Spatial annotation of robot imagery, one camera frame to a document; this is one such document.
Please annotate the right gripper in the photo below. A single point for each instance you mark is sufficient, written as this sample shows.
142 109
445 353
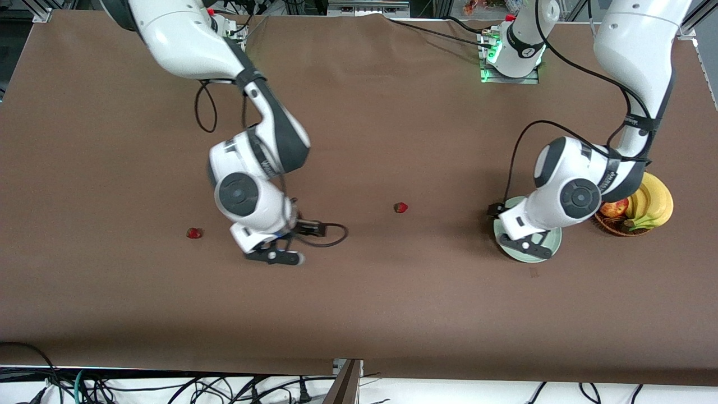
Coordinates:
298 226

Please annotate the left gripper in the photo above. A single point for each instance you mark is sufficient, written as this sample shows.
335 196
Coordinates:
495 210

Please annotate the red strawberry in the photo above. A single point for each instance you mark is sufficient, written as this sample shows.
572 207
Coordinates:
193 233
400 207

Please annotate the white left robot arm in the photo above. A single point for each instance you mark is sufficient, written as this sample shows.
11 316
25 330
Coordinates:
634 45

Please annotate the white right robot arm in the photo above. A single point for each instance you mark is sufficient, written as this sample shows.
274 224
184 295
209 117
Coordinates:
185 39

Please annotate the light green round plate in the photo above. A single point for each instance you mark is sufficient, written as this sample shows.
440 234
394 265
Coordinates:
557 240

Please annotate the brown table cloth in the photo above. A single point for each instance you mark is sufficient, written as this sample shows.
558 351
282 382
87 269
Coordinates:
359 140

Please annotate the red apple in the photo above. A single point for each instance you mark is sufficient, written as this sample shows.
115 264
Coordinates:
612 209

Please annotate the brown wicker basket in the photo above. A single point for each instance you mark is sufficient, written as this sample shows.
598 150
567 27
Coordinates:
617 230

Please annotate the large pale yellow banana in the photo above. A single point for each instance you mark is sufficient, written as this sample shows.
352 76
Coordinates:
668 209

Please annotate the orange colourful object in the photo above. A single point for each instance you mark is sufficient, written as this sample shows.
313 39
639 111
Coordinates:
482 5

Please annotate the silver metal box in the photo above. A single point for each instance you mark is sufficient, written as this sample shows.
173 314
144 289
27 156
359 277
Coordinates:
367 8

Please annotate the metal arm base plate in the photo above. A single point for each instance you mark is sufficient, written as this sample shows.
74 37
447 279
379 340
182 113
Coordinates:
527 79
238 31

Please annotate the aluminium frame post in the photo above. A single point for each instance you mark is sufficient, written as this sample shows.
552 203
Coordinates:
345 384

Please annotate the aluminium frame bracket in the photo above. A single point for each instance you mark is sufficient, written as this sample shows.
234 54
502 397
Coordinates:
687 31
42 15

